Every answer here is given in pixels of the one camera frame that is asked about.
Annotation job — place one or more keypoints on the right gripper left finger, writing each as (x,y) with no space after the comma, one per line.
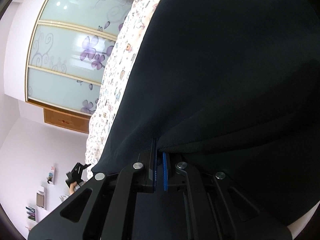
(104,207)

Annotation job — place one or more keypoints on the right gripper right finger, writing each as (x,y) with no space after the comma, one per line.
(207,214)

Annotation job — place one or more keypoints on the black pants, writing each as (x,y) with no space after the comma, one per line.
(231,84)

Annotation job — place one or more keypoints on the left hand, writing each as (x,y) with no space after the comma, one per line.
(75,186)

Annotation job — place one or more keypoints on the wooden door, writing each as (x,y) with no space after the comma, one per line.
(67,121)

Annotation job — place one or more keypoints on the sliding glass wardrobe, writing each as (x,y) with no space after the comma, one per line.
(68,52)

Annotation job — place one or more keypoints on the teddy bear print blanket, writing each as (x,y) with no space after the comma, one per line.
(115,77)

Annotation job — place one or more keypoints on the white wall shelf right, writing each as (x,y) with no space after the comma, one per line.
(51,176)

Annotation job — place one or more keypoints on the white wall shelf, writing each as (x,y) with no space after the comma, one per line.
(41,197)
(51,176)

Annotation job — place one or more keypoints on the white wall shelf left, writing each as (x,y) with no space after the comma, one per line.
(41,197)

